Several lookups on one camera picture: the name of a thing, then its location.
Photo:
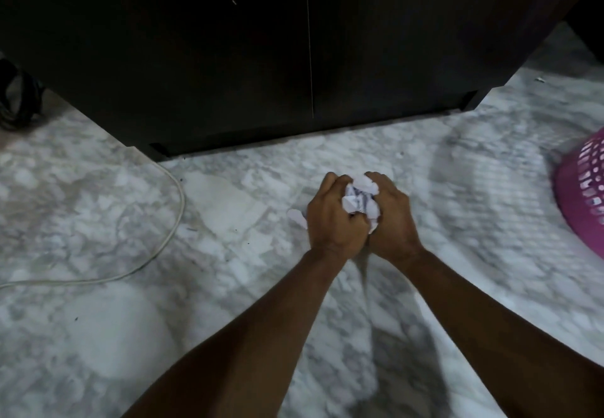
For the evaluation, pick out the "person's right hand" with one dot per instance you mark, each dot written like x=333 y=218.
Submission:
x=394 y=229

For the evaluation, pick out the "dark wooden cabinet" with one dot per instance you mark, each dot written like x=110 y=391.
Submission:
x=283 y=44

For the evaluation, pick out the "person's left forearm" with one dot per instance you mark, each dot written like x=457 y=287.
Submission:
x=245 y=342

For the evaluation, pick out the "white paper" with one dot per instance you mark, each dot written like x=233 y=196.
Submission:
x=361 y=199

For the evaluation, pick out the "pink plastic basket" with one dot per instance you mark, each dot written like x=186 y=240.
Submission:
x=583 y=193

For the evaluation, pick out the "person's left fingers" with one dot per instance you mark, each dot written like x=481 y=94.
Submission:
x=336 y=184

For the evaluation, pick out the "person's left hand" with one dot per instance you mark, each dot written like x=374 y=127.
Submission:
x=332 y=224

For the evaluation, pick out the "person's right forearm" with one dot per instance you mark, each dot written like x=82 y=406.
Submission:
x=514 y=337

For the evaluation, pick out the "person's right fingers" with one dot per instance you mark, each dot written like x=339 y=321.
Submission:
x=381 y=186

